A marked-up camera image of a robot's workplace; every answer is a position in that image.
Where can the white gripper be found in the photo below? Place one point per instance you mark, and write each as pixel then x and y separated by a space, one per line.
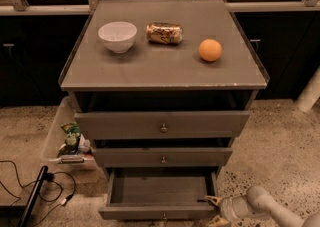
pixel 232 209

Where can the grey bottom drawer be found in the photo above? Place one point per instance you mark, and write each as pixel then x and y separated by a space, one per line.
pixel 165 193

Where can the grey drawer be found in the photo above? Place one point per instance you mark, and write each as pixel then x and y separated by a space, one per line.
pixel 165 193
pixel 162 157
pixel 161 125

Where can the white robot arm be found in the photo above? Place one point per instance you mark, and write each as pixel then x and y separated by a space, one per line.
pixel 257 203

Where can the grey top drawer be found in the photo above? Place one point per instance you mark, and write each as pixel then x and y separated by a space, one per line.
pixel 161 125

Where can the grey middle drawer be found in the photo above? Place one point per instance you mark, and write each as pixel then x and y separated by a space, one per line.
pixel 162 157

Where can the grey drawer cabinet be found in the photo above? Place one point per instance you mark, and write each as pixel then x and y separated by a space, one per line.
pixel 153 77

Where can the white pipe leg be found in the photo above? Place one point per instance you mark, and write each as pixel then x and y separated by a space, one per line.
pixel 310 94

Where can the clear plastic storage bin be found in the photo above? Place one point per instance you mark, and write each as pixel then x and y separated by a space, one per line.
pixel 82 159

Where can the orange fruit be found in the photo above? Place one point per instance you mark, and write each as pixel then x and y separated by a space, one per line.
pixel 210 50

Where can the crushed gold drink can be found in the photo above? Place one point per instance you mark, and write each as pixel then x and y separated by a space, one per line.
pixel 164 33

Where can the black flat bar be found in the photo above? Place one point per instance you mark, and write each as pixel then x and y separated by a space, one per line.
pixel 33 197

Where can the white ceramic bowl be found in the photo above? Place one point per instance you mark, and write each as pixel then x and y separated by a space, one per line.
pixel 119 36

